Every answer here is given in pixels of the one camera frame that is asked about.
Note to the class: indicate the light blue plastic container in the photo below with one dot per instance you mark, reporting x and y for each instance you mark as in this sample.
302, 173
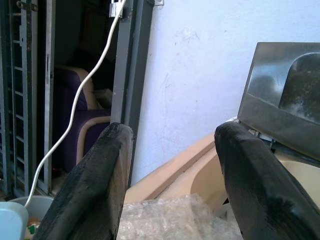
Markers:
11, 221

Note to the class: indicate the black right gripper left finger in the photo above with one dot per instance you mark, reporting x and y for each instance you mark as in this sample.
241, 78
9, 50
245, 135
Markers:
95, 185

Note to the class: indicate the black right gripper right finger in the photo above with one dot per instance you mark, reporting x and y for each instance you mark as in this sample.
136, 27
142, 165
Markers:
260, 185

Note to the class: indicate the grey metal grille gate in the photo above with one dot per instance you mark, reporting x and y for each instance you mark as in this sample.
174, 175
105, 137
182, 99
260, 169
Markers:
22, 100

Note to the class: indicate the grey plastic bucket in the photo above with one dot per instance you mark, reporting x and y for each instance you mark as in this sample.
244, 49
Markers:
37, 207

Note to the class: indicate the grey metal door frame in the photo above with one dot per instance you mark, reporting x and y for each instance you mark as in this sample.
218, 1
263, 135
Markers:
130, 70

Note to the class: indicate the clear bubble wrap sheet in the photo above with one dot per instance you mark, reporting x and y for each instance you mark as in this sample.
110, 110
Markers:
170, 220

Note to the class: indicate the purple and beige sofa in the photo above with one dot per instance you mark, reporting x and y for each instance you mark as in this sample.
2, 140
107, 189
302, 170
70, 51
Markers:
75, 120

